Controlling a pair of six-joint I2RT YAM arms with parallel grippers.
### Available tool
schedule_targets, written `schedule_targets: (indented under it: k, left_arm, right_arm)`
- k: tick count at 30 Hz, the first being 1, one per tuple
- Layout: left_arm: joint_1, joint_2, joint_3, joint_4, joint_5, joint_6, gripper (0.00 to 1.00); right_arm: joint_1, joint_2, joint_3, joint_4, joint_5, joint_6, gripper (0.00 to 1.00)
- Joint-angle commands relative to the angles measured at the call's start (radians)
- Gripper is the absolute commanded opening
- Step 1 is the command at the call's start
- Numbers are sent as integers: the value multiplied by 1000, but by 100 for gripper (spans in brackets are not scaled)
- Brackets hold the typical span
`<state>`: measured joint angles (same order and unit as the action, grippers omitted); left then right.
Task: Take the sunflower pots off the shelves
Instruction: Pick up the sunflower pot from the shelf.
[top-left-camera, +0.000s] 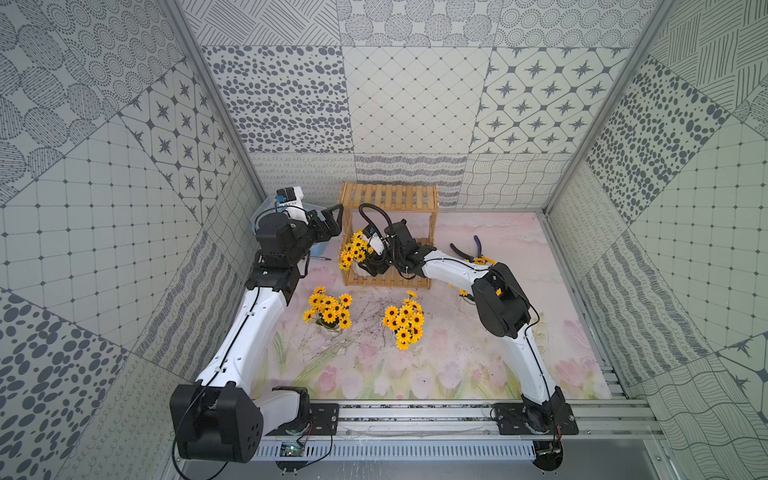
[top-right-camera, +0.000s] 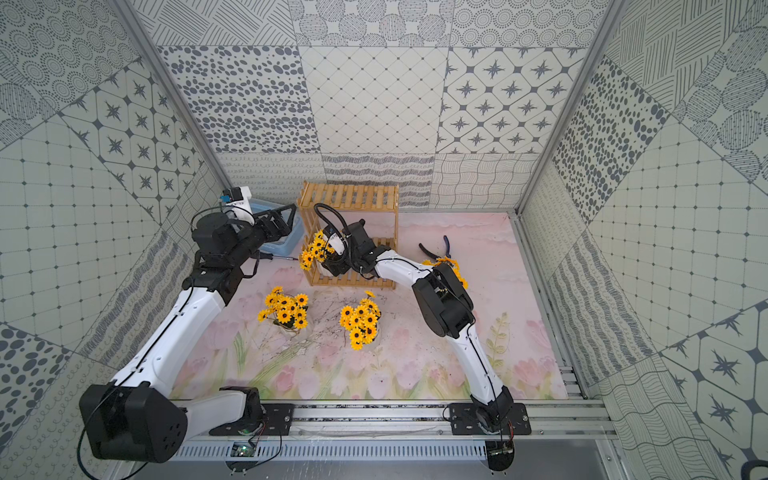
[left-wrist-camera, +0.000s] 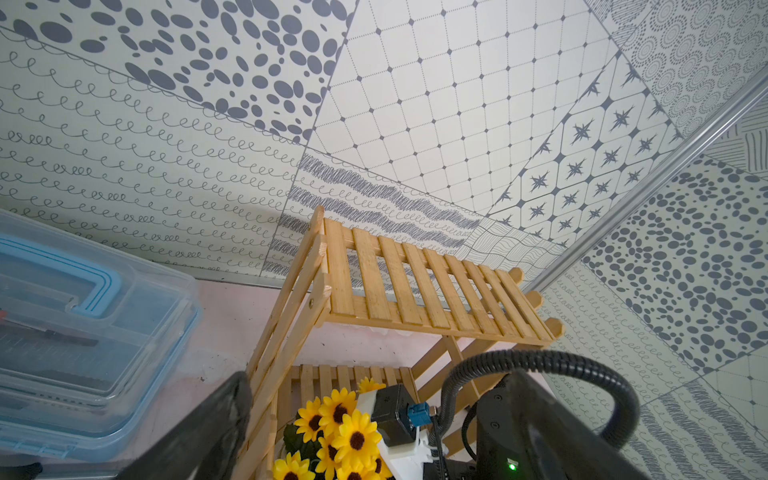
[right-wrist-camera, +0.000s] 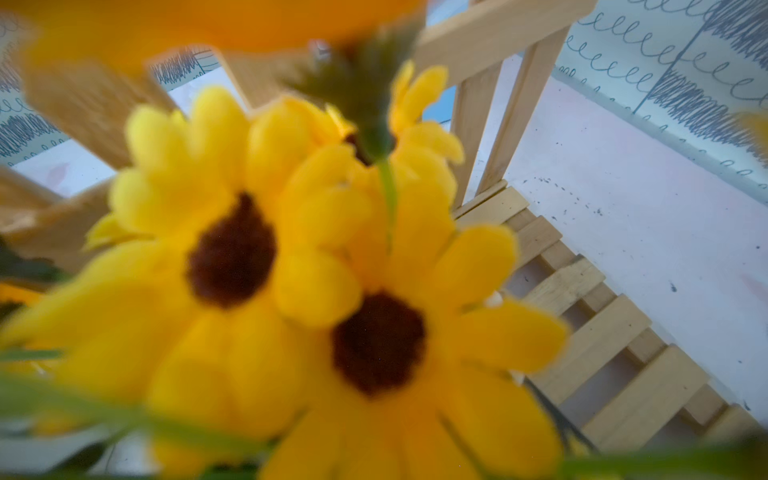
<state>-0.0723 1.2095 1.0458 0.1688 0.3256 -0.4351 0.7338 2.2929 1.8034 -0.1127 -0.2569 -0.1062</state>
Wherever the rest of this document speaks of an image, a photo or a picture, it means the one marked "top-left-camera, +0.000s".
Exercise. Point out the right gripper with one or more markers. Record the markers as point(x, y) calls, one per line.
point(371, 263)

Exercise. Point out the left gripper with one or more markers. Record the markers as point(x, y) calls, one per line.
point(324, 223)

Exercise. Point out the sunflower pot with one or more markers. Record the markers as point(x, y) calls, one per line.
point(405, 321)
point(330, 312)
point(482, 261)
point(356, 250)

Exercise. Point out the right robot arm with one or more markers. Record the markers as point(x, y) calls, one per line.
point(503, 308)

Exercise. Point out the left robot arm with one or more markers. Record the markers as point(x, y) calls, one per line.
point(215, 418)

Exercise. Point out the clear blue plastic toolbox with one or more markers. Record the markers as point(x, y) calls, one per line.
point(291, 229)

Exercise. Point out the wooden two-tier shelf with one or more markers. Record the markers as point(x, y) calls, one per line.
point(369, 207)

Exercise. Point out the floral table mat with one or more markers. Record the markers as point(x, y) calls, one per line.
point(456, 358)

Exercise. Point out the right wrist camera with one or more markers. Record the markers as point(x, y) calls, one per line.
point(375, 242)

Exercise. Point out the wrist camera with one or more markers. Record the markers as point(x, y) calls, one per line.
point(375, 242)
point(288, 201)

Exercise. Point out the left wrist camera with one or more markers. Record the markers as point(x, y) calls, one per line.
point(288, 201)

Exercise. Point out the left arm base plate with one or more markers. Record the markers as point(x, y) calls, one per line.
point(290, 411)

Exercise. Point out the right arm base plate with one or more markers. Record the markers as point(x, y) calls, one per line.
point(554, 417)

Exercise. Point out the aluminium rail frame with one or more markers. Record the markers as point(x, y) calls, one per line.
point(462, 430)

